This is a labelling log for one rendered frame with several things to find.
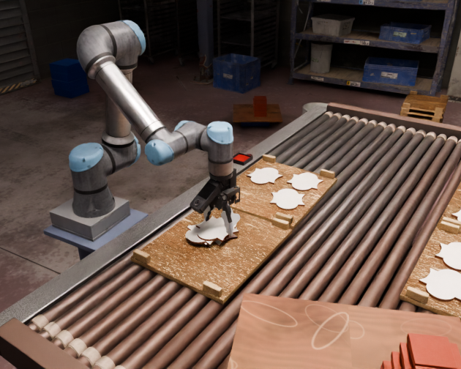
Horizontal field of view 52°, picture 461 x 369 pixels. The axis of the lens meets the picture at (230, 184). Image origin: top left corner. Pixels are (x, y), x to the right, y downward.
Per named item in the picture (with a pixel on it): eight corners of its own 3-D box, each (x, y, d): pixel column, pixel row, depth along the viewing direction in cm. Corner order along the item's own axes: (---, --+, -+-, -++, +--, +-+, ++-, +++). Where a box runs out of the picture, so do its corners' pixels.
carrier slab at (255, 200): (208, 202, 176) (208, 198, 175) (261, 161, 206) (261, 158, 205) (293, 230, 159) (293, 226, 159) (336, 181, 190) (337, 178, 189)
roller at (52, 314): (23, 337, 125) (19, 323, 122) (325, 118, 266) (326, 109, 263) (34, 345, 122) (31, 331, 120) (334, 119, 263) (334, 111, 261)
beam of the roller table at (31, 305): (-17, 343, 125) (-23, 326, 122) (315, 114, 276) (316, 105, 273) (1, 357, 121) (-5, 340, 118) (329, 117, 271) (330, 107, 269)
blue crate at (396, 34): (378, 39, 559) (379, 25, 551) (389, 34, 585) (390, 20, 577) (420, 45, 532) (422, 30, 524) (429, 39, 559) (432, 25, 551)
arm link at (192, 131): (164, 126, 141) (192, 134, 135) (188, 116, 148) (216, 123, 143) (165, 150, 144) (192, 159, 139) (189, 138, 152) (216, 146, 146)
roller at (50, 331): (34, 345, 122) (31, 331, 120) (334, 119, 263) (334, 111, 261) (46, 353, 120) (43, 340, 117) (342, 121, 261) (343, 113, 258)
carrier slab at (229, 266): (130, 261, 145) (129, 256, 145) (208, 203, 175) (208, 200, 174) (222, 304, 128) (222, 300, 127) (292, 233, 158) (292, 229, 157)
